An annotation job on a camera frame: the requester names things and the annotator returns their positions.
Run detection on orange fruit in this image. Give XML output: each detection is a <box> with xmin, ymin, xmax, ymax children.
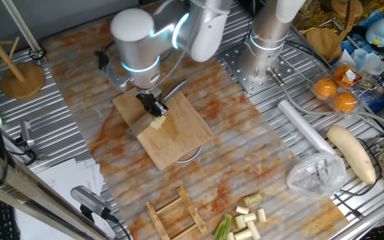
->
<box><xmin>332</xmin><ymin>65</ymin><xmax>355</xmax><ymax>85</ymax></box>
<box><xmin>313</xmin><ymin>77</ymin><xmax>337</xmax><ymax>99</ymax></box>
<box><xmin>332</xmin><ymin>91</ymin><xmax>357</xmax><ymax>113</ymax></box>

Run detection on black camera cable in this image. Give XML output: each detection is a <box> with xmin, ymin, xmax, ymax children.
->
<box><xmin>107</xmin><ymin>213</ymin><xmax>133</xmax><ymax>240</ymax></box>

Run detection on clear plastic fruit container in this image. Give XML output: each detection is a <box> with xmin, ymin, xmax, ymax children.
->
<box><xmin>309</xmin><ymin>61</ymin><xmax>378</xmax><ymax>118</ymax></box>

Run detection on clear plastic bag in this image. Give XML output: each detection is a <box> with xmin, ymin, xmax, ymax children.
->
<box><xmin>286</xmin><ymin>152</ymin><xmax>347</xmax><ymax>200</ymax></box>

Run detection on wooden stand with round base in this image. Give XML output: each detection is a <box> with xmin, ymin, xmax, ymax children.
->
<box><xmin>0</xmin><ymin>0</ymin><xmax>47</xmax><ymax>101</ymax></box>

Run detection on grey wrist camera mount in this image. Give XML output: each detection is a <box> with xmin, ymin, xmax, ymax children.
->
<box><xmin>105</xmin><ymin>56</ymin><xmax>135</xmax><ymax>93</ymax></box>

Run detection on steel cleaver knife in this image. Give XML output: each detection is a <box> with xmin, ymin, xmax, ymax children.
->
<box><xmin>127</xmin><ymin>79</ymin><xmax>188</xmax><ymax>138</ymax></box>

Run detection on black round cable plug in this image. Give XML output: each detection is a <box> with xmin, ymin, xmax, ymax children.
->
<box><xmin>94</xmin><ymin>49</ymin><xmax>111</xmax><ymax>71</ymax></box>

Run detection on pale green scallion piece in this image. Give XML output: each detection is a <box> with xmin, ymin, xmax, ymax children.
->
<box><xmin>243</xmin><ymin>193</ymin><xmax>264</xmax><ymax>206</ymax></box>

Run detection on wooden disc holder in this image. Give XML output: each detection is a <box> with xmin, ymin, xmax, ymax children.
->
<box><xmin>305</xmin><ymin>0</ymin><xmax>363</xmax><ymax>63</ymax></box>

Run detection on aluminium frame beam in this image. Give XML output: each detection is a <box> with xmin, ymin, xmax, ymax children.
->
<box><xmin>0</xmin><ymin>141</ymin><xmax>113</xmax><ymax>240</ymax></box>

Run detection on orange marble pattern mat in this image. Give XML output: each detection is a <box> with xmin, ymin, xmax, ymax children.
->
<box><xmin>41</xmin><ymin>5</ymin><xmax>351</xmax><ymax>240</ymax></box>

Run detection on white daikon radish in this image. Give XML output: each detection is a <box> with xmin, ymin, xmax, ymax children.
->
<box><xmin>326</xmin><ymin>125</ymin><xmax>377</xmax><ymax>185</ymax></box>

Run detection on white scallion stalk piece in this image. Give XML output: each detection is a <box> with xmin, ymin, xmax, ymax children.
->
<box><xmin>149</xmin><ymin>115</ymin><xmax>167</xmax><ymax>131</ymax></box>

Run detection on white stand leg with ring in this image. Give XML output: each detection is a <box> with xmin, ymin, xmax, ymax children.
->
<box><xmin>0</xmin><ymin>0</ymin><xmax>47</xmax><ymax>61</ymax></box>

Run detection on wooden knife rack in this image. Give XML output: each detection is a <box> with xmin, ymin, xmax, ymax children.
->
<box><xmin>145</xmin><ymin>182</ymin><xmax>209</xmax><ymax>240</ymax></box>

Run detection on wooden cutting board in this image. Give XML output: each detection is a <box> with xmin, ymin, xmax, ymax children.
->
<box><xmin>112</xmin><ymin>87</ymin><xmax>215</xmax><ymax>171</ymax></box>

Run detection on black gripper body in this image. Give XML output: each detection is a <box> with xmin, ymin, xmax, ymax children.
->
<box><xmin>135</xmin><ymin>91</ymin><xmax>162</xmax><ymax>109</ymax></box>

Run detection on white paper stack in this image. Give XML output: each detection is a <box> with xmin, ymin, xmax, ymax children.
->
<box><xmin>14</xmin><ymin>157</ymin><xmax>121</xmax><ymax>240</ymax></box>

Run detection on light blue plush toy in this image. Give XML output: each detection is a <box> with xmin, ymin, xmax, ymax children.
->
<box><xmin>365</xmin><ymin>17</ymin><xmax>384</xmax><ymax>47</ymax></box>

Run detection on thin black cable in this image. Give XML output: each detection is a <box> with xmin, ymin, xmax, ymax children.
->
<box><xmin>332</xmin><ymin>137</ymin><xmax>383</xmax><ymax>219</ymax></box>

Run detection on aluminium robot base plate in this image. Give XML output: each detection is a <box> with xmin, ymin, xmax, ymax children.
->
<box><xmin>220</xmin><ymin>41</ymin><xmax>296</xmax><ymax>95</ymax></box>

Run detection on silver camera with black mount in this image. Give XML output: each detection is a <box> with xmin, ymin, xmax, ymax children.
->
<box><xmin>70</xmin><ymin>185</ymin><xmax>113</xmax><ymax>221</ymax></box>

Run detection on small silver camera on clamp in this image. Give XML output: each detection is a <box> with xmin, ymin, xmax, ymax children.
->
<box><xmin>18</xmin><ymin>119</ymin><xmax>37</xmax><ymax>148</ymax></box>

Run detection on grey hose with metal connector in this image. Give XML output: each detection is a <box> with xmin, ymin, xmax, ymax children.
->
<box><xmin>266</xmin><ymin>66</ymin><xmax>384</xmax><ymax>133</ymax></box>

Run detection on green scallion leaf bunch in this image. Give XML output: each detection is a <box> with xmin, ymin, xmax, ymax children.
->
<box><xmin>213</xmin><ymin>213</ymin><xmax>233</xmax><ymax>240</ymax></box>

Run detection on white plastic wrap roll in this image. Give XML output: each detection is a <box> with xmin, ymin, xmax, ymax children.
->
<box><xmin>277</xmin><ymin>99</ymin><xmax>337</xmax><ymax>156</ymax></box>

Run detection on clear plastic cups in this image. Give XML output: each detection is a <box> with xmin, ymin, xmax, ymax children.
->
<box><xmin>340</xmin><ymin>48</ymin><xmax>384</xmax><ymax>77</ymax></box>

